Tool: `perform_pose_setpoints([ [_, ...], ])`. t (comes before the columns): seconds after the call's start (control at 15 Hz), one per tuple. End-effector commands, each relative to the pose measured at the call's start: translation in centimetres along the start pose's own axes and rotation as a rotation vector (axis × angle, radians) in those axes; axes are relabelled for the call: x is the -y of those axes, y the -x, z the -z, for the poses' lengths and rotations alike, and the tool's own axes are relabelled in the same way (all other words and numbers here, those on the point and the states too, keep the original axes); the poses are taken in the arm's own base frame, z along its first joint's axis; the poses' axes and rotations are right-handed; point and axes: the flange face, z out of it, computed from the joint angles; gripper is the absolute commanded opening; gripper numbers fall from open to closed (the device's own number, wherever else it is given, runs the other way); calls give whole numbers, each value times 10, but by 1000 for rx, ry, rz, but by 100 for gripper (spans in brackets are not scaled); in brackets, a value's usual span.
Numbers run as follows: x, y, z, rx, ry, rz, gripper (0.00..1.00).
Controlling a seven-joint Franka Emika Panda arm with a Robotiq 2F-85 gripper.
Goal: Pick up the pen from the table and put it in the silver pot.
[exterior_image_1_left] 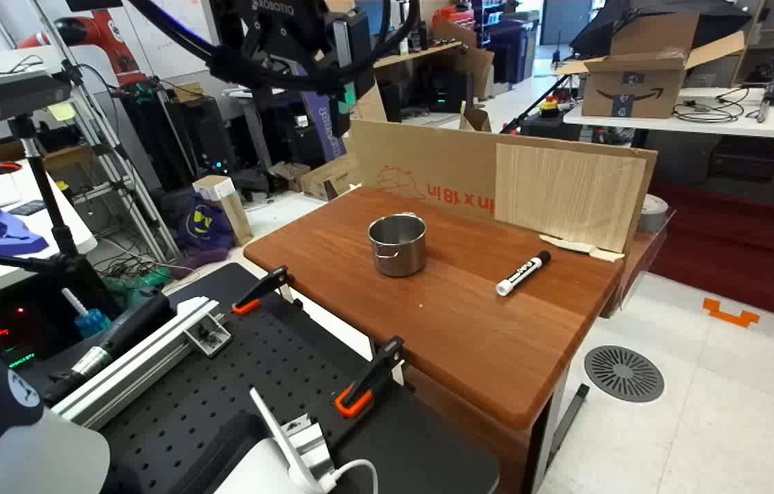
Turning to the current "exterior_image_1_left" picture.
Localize open Amazon cardboard box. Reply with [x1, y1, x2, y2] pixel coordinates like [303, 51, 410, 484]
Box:
[560, 14, 750, 117]

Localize orange floor marker bracket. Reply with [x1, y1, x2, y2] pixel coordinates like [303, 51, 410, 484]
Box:
[702, 300, 761, 329]

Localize black perforated breadboard base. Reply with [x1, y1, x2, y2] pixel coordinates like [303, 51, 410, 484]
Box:
[19, 260, 503, 494]

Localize silver metal pot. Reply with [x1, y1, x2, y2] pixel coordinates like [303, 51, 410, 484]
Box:
[367, 212, 429, 276]

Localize silver aluminium extrusion rail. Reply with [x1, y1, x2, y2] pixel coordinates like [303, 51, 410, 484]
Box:
[53, 296, 232, 429]

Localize round grey floor drain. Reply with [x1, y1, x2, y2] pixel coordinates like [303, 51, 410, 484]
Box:
[584, 346, 665, 404]

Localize black orange clamp far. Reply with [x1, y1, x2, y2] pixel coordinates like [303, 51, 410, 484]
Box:
[232, 265, 293, 315]

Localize dark blue white cap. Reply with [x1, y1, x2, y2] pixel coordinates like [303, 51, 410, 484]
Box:
[0, 363, 109, 494]

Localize white Expo marker pen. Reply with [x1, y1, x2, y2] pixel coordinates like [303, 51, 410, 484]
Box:
[494, 249, 551, 300]

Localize black orange clamp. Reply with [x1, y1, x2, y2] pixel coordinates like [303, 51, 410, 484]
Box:
[332, 338, 405, 419]
[232, 265, 293, 315]

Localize black electronics box red lights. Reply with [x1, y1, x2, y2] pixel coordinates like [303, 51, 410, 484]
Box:
[0, 268, 122, 364]

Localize black camera tripod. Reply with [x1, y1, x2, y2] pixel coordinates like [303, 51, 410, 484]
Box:
[0, 72, 83, 274]

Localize white background table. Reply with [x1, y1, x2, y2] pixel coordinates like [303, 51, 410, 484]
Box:
[562, 88, 774, 141]

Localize brown cardboard backboard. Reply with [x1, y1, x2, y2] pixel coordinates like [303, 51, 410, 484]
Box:
[348, 121, 657, 260]

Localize white cable with plug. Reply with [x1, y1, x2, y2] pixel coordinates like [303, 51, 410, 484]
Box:
[248, 388, 383, 494]

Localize black orange clamp near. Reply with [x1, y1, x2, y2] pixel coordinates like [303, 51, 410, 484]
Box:
[332, 338, 405, 419]

